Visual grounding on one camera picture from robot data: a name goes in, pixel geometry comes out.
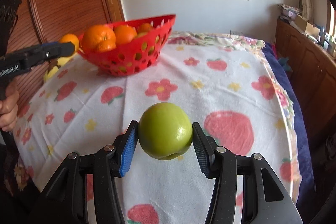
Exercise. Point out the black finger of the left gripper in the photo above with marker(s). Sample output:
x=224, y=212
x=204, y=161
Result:
x=49, y=51

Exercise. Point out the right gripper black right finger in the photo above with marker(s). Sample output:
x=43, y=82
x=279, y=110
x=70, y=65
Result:
x=264, y=200

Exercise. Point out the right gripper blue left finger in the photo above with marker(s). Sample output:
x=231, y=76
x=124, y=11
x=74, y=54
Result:
x=111, y=162

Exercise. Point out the small tangerine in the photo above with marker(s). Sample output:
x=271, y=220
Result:
x=70, y=38

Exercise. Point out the green apple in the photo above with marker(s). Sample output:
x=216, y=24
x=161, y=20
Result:
x=165, y=131

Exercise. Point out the large orange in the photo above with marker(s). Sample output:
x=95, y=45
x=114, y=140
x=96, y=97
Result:
x=94, y=35

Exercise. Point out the medium orange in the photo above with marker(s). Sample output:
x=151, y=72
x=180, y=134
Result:
x=105, y=46

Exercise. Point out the person's left hand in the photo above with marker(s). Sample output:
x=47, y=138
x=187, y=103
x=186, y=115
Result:
x=9, y=107

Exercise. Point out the floral bed quilt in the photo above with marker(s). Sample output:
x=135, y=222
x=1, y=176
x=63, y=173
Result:
x=292, y=108

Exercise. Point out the red perforated fruit basket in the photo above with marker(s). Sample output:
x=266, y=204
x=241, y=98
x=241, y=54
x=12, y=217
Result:
x=138, y=54

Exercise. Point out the orange in basket front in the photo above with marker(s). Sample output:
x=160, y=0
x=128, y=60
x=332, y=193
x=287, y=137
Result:
x=124, y=34

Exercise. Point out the orange in basket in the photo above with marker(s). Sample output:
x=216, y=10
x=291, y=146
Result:
x=145, y=27
x=124, y=34

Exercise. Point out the orange in basket back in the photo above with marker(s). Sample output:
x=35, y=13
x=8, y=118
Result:
x=145, y=27

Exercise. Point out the white strawberry print blanket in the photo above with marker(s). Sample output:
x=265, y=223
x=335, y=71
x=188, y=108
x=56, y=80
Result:
x=232, y=93

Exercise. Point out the wooden low cabinet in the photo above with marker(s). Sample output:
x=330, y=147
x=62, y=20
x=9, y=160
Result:
x=312, y=77

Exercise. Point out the cardboard box on cabinet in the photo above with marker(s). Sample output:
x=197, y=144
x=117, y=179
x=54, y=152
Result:
x=306, y=27

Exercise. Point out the window with wooden frame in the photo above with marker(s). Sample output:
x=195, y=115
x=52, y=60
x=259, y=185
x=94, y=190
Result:
x=331, y=20

